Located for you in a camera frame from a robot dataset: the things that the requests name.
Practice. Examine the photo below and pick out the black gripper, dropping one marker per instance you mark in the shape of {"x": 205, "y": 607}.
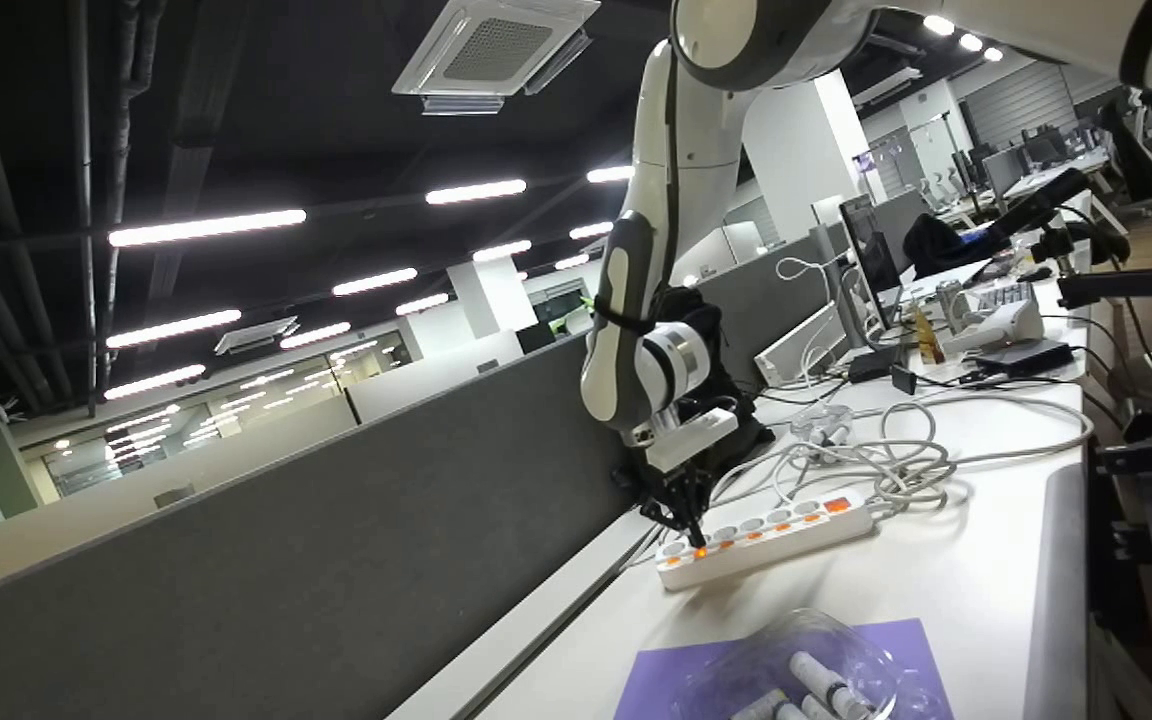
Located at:
{"x": 683, "y": 454}

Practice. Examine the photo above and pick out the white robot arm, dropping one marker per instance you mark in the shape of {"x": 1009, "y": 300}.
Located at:
{"x": 655, "y": 349}

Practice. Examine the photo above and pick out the white power strip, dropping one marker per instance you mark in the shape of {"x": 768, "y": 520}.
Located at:
{"x": 760, "y": 541}

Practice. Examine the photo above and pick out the purple paper sheet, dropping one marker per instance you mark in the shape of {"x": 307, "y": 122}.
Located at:
{"x": 683, "y": 680}

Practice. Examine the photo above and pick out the clear bag of markers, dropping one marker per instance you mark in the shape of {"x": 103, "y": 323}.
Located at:
{"x": 809, "y": 665}

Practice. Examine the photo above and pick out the grey desk partition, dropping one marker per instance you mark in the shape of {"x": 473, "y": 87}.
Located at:
{"x": 327, "y": 584}

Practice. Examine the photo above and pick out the ceiling air conditioner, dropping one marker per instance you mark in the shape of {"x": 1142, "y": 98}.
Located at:
{"x": 477, "y": 52}

